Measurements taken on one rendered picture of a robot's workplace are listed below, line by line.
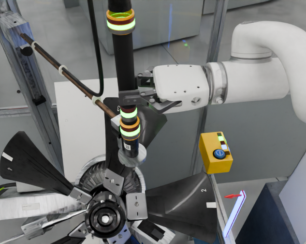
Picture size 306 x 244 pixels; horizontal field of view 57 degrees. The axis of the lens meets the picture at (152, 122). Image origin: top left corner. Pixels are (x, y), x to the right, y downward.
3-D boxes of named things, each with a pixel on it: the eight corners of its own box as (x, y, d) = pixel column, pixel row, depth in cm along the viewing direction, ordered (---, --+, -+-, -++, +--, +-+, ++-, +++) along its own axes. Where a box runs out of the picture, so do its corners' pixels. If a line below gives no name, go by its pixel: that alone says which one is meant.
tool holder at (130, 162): (108, 150, 71) (103, 123, 64) (129, 136, 75) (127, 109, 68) (130, 172, 67) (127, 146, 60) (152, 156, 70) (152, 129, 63)
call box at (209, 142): (197, 147, 133) (200, 132, 125) (218, 145, 134) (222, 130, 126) (206, 176, 122) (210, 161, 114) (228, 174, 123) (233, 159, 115)
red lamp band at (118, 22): (101, 18, 45) (100, 13, 44) (123, 9, 47) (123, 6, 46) (118, 28, 42) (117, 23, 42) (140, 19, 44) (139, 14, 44)
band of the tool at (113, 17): (103, 29, 46) (100, 11, 44) (123, 21, 48) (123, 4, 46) (119, 39, 44) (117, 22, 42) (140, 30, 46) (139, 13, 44)
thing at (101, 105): (20, 37, 93) (19, 33, 92) (24, 36, 94) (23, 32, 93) (118, 126, 66) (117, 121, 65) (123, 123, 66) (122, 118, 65)
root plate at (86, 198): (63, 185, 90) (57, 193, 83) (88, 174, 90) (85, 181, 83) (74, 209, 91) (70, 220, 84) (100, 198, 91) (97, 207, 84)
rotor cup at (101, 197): (79, 192, 93) (70, 208, 80) (119, 175, 93) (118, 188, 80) (96, 231, 95) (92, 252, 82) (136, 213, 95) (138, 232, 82)
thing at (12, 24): (4, 38, 100) (-6, 15, 94) (22, 31, 103) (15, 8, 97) (16, 50, 95) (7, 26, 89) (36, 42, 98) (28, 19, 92)
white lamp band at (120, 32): (102, 27, 46) (102, 23, 45) (123, 19, 48) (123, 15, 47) (119, 38, 43) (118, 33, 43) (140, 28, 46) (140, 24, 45)
